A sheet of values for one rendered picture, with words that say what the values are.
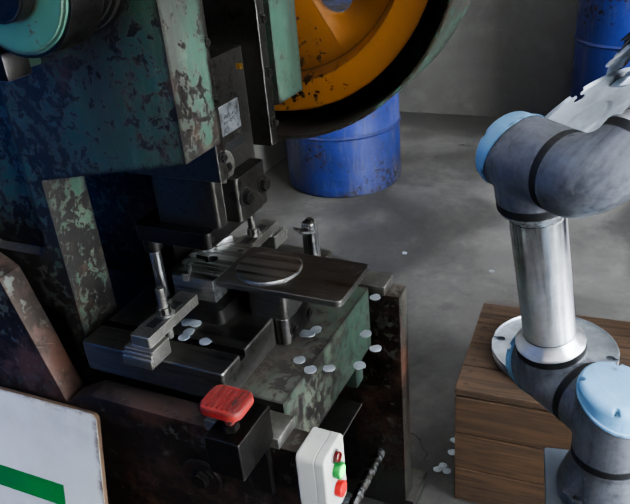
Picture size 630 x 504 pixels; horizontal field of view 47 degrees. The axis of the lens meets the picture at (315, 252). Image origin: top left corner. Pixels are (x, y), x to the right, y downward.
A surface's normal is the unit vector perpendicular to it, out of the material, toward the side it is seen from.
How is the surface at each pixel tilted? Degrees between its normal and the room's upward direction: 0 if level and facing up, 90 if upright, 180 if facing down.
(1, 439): 78
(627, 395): 7
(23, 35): 90
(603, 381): 7
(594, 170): 69
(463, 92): 90
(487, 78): 90
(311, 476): 90
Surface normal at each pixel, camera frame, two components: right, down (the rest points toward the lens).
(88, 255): 0.90, 0.13
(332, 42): -0.42, 0.46
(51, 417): -0.41, 0.26
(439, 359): -0.08, -0.88
